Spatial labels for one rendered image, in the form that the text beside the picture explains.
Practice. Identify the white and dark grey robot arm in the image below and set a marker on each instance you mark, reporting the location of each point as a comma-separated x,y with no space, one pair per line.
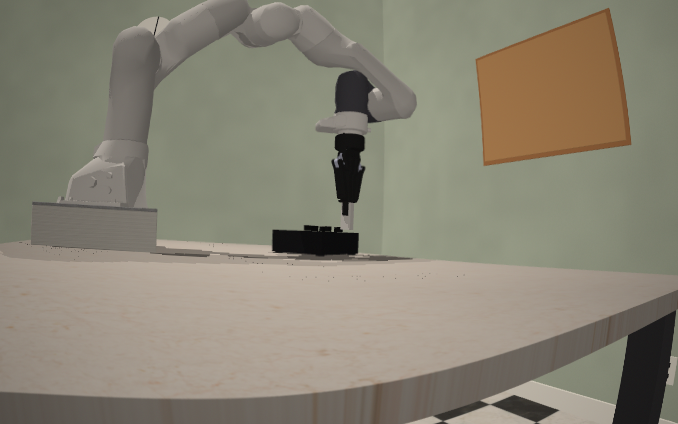
119,168

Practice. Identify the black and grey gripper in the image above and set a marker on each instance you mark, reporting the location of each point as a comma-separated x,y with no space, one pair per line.
349,147

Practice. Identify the black lighting desk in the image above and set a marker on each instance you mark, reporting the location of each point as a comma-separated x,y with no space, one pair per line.
315,242

